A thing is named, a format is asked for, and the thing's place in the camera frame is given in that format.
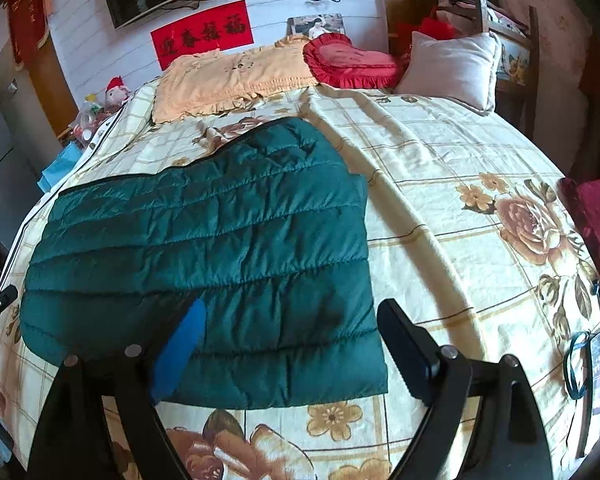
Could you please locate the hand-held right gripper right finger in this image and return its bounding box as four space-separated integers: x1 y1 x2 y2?
376 298 556 480

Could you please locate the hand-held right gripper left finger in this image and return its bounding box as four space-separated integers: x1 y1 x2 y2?
27 297 208 480

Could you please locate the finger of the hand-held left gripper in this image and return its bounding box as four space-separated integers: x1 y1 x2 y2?
0 284 20 315

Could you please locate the green down jacket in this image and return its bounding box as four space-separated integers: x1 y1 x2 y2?
19 117 390 411

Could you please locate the grey refrigerator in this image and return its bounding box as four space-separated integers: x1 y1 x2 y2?
0 67 46 251

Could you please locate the blue cloth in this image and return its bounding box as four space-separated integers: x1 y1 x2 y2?
37 142 83 193

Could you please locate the floral bed blanket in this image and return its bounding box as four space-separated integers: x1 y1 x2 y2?
0 77 600 480

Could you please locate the pile of bottles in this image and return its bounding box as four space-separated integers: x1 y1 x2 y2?
70 94 112 150

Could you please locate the wooden door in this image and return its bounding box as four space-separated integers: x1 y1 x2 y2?
27 35 78 138

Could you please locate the dark red blanket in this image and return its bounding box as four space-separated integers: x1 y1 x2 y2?
559 177 600 326

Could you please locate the plush pig toy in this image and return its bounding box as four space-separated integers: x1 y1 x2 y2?
103 76 133 111

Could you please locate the yellow frilled pillow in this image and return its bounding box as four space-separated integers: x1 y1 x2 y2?
151 37 321 125

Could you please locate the white pillow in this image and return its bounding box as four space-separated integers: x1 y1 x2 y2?
392 31 503 113

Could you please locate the red heart pillow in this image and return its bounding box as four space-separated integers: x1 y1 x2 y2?
302 32 405 90

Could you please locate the wooden chair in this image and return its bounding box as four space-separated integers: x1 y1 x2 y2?
472 0 541 141

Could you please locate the red cloth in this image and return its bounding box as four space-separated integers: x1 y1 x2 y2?
397 7 458 63

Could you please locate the framed photo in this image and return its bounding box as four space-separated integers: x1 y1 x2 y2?
286 12 345 41

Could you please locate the green lanyard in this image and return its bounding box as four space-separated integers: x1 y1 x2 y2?
565 330 593 401

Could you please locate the red wall pennant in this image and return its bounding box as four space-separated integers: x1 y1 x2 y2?
7 0 51 66

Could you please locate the red wall poster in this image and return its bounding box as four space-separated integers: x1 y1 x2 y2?
150 0 256 72

